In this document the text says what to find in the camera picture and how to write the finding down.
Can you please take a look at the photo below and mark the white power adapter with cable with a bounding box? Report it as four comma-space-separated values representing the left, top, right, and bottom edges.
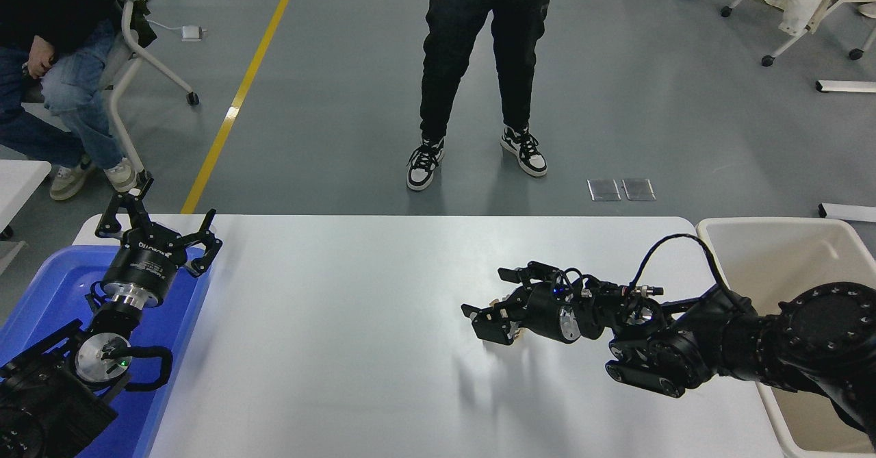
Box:
146, 18, 206, 42

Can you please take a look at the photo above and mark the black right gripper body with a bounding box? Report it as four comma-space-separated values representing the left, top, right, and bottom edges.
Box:
523, 281, 580, 343

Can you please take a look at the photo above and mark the standing person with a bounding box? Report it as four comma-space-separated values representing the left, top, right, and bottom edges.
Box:
406, 0, 562, 192

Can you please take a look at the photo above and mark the white frame wheeled chair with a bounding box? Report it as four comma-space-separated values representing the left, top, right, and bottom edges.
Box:
100, 0, 201, 175

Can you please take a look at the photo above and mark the dark green jacket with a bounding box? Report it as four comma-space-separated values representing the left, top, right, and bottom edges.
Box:
118, 0, 158, 49

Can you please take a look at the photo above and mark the white floor bar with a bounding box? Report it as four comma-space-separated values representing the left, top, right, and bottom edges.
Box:
815, 79, 876, 94
819, 203, 876, 223

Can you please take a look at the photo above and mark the seated person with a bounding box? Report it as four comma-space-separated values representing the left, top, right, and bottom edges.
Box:
0, 0, 140, 201

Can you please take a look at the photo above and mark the seated person's hand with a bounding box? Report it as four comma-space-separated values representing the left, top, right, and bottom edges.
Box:
22, 35, 56, 79

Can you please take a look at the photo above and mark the large pale plastic bin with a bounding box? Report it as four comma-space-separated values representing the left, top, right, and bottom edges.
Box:
695, 217, 876, 458

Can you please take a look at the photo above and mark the blue plastic tray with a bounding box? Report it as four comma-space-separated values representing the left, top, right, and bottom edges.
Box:
0, 244, 214, 458

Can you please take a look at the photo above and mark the white wheeled chair with coat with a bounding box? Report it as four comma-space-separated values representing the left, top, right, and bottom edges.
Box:
719, 0, 876, 68

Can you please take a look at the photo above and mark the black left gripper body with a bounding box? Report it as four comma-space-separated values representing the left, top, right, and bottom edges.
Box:
105, 229, 189, 294

